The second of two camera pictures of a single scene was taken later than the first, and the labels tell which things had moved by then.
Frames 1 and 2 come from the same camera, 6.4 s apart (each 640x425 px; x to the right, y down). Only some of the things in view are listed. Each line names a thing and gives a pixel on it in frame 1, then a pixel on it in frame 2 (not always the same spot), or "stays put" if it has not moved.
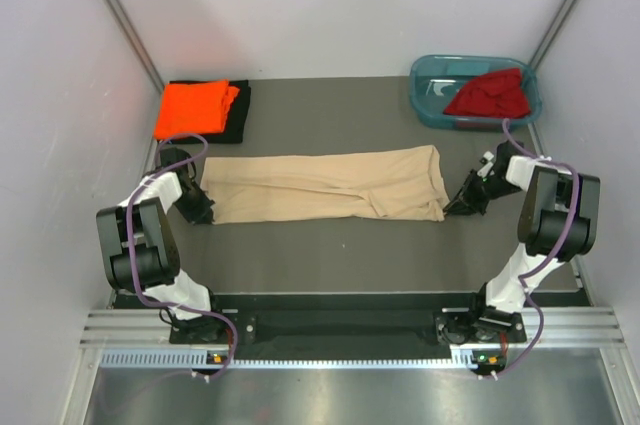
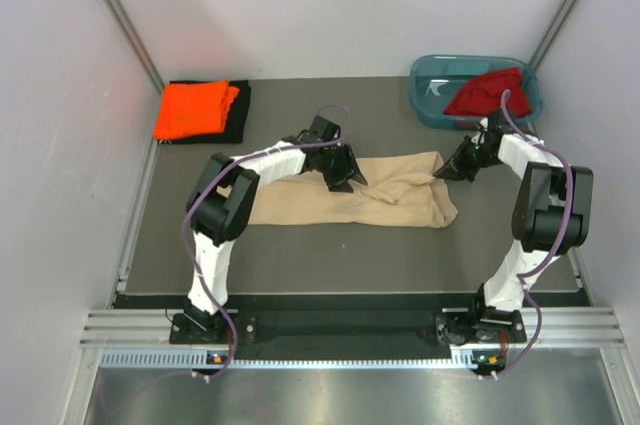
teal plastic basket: (473, 92) stays put
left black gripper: (203, 213) → (349, 169)
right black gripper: (465, 203) → (455, 168)
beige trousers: (384, 185) stays put
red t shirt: (498, 94) stays put
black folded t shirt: (236, 119) stays put
